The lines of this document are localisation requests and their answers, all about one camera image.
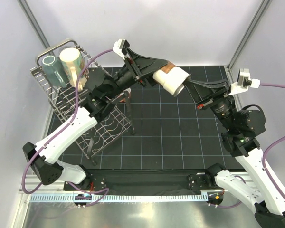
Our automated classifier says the left aluminium frame post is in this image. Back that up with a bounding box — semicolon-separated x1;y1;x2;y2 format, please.
17;0;50;48

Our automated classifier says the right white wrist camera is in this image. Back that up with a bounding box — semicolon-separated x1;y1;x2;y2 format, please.
228;68;260;95

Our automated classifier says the steel cup with brown band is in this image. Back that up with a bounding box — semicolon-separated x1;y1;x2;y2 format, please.
152;61;190;97

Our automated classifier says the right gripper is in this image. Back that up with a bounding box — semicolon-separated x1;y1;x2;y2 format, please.
182;78;237;131

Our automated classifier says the stainless steel dish rack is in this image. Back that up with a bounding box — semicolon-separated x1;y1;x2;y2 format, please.
31;39;135;160

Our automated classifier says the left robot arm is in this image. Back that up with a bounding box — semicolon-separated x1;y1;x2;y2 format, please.
21;48;168;194

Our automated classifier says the white slotted cable duct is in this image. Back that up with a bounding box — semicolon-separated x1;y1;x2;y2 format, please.
30;193;208;203

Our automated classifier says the right aluminium frame post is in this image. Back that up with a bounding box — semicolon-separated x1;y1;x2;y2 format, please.
227;0;272;71

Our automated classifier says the small orange white cup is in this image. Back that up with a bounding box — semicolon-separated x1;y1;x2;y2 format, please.
120;88;131;103

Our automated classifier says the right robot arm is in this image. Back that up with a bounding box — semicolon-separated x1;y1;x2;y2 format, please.
183;77;285;228

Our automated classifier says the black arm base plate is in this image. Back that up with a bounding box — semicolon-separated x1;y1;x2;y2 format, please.
63;169;228;193

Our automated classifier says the black grid mat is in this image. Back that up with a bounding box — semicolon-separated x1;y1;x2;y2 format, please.
61;85;242;170

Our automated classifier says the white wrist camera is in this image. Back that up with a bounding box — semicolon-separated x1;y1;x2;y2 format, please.
112;39;130;60
228;68;260;95

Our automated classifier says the teal ceramic cup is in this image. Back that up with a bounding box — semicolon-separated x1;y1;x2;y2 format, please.
41;55;68;88

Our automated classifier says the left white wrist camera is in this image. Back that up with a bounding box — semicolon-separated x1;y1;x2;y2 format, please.
112;39;130;60

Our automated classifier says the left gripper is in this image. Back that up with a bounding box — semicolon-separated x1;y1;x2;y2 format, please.
104;48;171;100

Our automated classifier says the aluminium frame post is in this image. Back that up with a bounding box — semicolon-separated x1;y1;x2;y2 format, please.
227;0;272;71
17;0;50;48

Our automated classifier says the cream floral ceramic mug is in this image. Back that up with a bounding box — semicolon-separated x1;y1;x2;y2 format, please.
59;47;89;92

